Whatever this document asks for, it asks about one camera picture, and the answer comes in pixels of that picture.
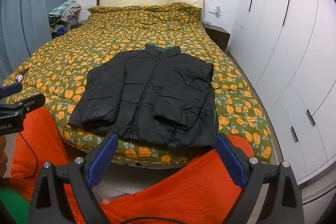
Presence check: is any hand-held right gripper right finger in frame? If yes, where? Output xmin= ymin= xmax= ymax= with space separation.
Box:
xmin=215 ymin=133 xmax=306 ymax=224

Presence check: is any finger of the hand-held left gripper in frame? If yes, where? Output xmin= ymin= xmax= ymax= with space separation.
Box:
xmin=0 ymin=93 xmax=46 ymax=119
xmin=0 ymin=83 xmax=24 ymax=97

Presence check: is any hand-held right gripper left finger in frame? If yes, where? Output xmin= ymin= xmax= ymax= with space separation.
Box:
xmin=28 ymin=133 xmax=119 ymax=224

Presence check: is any black puffer jacket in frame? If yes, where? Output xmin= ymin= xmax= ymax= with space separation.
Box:
xmin=68 ymin=43 xmax=219 ymax=149

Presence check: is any pile of mixed clothes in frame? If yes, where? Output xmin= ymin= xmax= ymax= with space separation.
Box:
xmin=48 ymin=0 xmax=82 ymax=39

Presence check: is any person's orange fleece clothing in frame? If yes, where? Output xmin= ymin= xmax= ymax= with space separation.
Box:
xmin=10 ymin=109 xmax=256 ymax=224

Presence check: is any floral olive orange quilt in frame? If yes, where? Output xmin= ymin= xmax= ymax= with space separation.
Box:
xmin=1 ymin=2 xmax=273 ymax=168

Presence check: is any blue-grey curtain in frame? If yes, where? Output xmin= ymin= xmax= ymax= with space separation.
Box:
xmin=0 ymin=0 xmax=72 ymax=84

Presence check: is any green cloth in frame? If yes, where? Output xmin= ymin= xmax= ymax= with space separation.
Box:
xmin=0 ymin=179 xmax=31 ymax=224

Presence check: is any white wardrobe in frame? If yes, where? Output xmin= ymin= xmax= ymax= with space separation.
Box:
xmin=228 ymin=0 xmax=336 ymax=189

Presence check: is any dark wooden nightstand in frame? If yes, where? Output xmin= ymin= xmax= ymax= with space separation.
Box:
xmin=203 ymin=23 xmax=231 ymax=52

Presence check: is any black cable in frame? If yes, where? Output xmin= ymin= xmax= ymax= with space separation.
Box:
xmin=0 ymin=131 xmax=37 ymax=181

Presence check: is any white wall socket panel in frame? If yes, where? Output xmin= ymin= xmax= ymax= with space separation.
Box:
xmin=209 ymin=5 xmax=225 ymax=16

